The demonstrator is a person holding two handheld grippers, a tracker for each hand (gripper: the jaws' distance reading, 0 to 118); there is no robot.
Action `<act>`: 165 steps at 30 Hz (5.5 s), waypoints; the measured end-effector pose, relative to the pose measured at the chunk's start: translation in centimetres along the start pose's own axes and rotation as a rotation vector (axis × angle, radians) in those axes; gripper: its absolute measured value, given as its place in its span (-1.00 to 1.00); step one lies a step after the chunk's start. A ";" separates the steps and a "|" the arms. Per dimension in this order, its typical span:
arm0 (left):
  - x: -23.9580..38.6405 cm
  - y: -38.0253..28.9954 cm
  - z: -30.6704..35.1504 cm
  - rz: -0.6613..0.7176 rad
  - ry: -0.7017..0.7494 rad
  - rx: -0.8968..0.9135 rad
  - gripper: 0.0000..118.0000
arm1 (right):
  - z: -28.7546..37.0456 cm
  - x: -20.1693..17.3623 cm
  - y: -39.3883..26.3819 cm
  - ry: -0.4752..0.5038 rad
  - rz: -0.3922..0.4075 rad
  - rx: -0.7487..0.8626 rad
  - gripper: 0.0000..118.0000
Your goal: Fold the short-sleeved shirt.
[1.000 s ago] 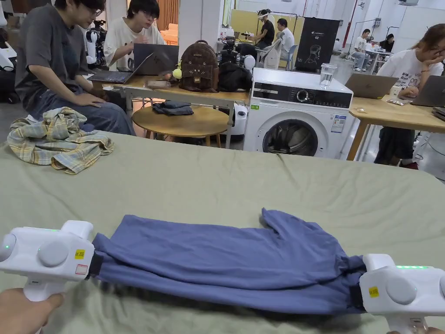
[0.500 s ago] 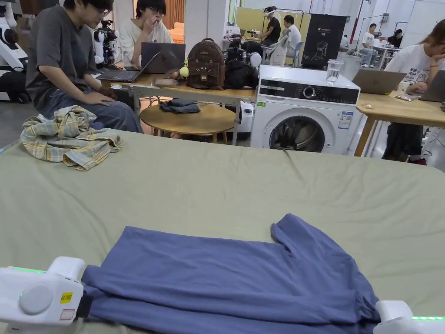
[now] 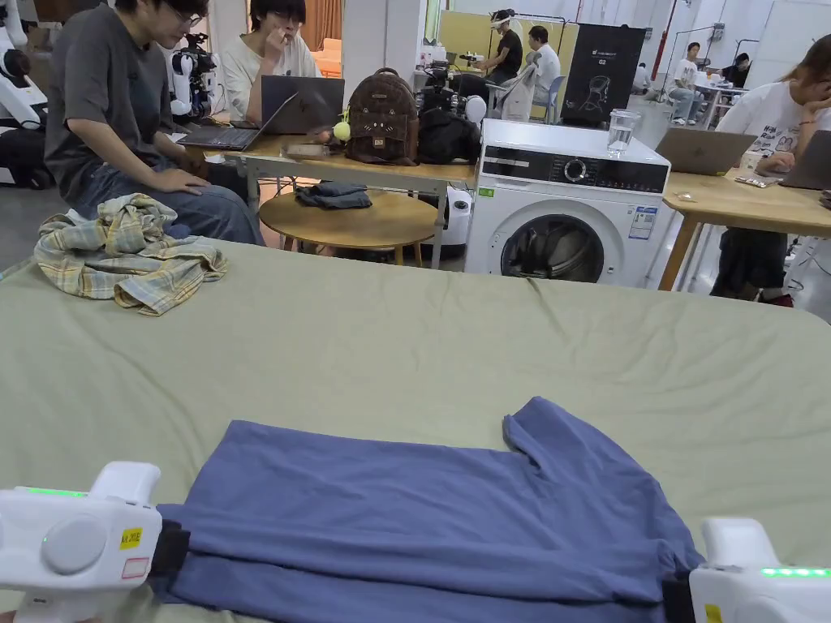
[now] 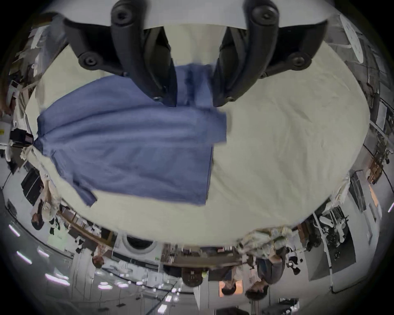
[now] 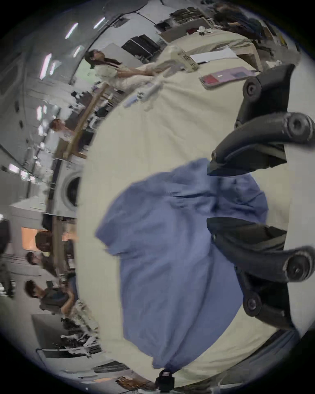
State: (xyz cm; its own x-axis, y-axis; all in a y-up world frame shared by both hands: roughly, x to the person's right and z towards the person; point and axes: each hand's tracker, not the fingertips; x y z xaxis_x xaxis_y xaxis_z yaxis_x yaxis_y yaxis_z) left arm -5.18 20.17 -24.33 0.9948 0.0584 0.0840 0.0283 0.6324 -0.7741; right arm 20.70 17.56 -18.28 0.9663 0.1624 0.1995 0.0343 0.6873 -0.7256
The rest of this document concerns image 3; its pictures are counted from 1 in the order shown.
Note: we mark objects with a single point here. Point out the dark blue shirt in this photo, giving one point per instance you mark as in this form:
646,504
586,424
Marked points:
402,519

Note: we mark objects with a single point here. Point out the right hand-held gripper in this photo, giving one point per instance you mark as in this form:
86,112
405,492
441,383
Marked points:
753,594

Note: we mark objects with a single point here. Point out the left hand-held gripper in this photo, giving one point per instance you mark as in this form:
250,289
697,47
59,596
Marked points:
78,545

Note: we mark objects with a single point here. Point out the bed with pale green sheet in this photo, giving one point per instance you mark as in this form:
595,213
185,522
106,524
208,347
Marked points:
402,344

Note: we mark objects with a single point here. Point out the yellow grey plaid shirt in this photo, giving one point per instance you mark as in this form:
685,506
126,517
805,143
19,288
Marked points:
130,259

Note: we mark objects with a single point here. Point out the white washing machine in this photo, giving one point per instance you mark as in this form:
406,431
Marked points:
558,214

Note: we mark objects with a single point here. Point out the person's left hand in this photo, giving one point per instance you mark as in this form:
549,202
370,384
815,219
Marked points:
6,617

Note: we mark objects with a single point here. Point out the white and black robot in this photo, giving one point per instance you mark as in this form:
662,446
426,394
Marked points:
191,74

